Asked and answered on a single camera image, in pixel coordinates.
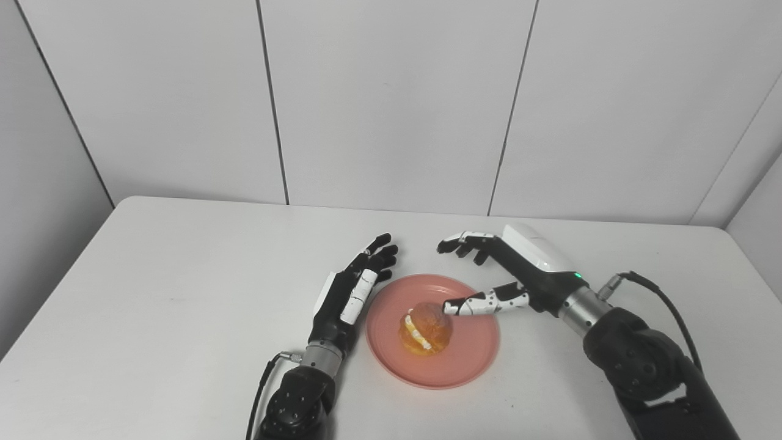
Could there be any cream puff pastry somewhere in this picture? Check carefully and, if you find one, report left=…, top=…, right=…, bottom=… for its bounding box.
left=399, top=302, right=453, bottom=356

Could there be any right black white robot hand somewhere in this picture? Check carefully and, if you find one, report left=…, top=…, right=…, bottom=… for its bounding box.
left=436, top=222, right=590, bottom=317

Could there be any pink round plate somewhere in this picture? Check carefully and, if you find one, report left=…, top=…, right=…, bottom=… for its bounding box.
left=366, top=274, right=500, bottom=390

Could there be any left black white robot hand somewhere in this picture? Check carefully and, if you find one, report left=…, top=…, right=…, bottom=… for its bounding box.
left=308, top=233, right=399, bottom=357

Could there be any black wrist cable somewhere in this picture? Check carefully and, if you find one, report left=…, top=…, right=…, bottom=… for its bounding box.
left=246, top=351, right=305, bottom=440
left=597, top=271, right=704, bottom=376

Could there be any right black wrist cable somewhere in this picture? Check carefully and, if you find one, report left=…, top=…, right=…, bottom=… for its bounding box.
left=597, top=271, right=704, bottom=376

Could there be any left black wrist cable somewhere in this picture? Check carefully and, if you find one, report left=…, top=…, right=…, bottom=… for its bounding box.
left=246, top=351, right=305, bottom=440

